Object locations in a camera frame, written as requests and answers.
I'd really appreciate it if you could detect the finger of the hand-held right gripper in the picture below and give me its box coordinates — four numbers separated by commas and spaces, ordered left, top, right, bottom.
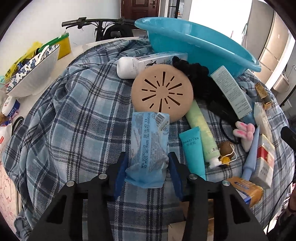
281, 125, 296, 153

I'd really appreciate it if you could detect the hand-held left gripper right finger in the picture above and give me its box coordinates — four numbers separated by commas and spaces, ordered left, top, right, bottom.
168, 152, 269, 241

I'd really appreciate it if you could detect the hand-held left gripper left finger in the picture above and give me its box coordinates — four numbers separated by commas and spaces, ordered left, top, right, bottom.
28, 152, 129, 241

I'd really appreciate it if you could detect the red and white cigarette pack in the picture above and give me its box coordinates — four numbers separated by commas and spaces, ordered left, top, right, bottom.
250, 133, 275, 189

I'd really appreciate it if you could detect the light blue wet wipe packet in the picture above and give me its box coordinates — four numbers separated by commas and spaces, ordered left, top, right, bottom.
125, 111, 170, 189

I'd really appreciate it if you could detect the white round desktop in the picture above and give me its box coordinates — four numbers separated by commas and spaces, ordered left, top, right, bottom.
0, 36, 148, 121

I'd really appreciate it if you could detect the teal tube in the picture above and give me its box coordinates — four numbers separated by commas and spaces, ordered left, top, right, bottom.
179, 127, 207, 181

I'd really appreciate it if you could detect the white tissue pack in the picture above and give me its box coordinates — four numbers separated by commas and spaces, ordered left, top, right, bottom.
253, 102, 272, 139

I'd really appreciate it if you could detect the light blue tube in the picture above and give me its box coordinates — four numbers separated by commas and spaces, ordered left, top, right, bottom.
242, 125, 260, 181

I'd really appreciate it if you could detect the pink bunny plush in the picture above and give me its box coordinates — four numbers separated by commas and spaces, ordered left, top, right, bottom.
232, 122, 255, 152

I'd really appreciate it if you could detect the beige cardboard box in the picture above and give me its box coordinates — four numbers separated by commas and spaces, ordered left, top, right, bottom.
168, 201, 216, 241

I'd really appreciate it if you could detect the light green tube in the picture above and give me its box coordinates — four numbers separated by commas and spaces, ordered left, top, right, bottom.
186, 100, 220, 168

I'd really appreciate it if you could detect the gold and blue cigarette pack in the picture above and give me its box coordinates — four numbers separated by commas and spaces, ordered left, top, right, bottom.
227, 176, 264, 208

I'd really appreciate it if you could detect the tall light blue box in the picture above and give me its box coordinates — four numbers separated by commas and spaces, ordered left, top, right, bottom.
210, 65, 253, 120

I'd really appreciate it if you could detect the blue plaid cloth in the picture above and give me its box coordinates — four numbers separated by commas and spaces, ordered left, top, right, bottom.
2, 38, 295, 237

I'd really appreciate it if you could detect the round beige slotted disc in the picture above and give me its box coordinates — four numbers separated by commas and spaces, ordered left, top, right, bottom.
131, 65, 194, 123

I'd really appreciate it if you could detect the gold refrigerator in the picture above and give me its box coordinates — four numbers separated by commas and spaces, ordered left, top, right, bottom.
243, 0, 293, 86

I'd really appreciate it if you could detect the black scrunchie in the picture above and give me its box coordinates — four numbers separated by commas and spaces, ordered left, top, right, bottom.
172, 56, 241, 144

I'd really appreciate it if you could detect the white tube with cat print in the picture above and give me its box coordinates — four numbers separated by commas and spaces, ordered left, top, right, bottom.
116, 51, 188, 80

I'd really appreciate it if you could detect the white pink printed paper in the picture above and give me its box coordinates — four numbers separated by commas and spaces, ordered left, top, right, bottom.
0, 160, 21, 220

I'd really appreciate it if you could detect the white plastic bag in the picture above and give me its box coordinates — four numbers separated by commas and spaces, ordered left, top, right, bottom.
0, 123, 13, 153

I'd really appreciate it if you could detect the blue patterned white bowl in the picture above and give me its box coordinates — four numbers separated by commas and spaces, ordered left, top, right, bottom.
5, 44, 61, 97

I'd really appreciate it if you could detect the white and blue packet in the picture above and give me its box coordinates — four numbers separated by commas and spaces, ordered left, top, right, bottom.
2, 96, 21, 117

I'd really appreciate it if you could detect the blue plastic basin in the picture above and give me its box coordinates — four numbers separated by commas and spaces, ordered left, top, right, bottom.
134, 17, 262, 78

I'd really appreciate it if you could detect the yellow container with green lid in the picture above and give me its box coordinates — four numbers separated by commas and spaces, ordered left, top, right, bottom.
38, 32, 72, 60

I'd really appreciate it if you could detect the white spoon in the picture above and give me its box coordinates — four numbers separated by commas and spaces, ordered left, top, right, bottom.
35, 45, 50, 61

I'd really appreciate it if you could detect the yellow plastic bag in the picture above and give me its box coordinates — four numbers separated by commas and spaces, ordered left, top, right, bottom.
5, 42, 43, 78

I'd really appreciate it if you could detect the dark brown entrance door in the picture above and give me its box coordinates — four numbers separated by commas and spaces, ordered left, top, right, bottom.
121, 0, 160, 21

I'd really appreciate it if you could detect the black framed glass door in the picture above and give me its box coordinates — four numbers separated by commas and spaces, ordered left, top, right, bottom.
168, 0, 192, 19

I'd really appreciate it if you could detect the brown ball keychain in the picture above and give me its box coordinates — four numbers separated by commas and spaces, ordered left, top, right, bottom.
217, 141, 237, 166

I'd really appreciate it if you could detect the black bicycle handlebar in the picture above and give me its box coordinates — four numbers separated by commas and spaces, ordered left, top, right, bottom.
62, 17, 137, 41

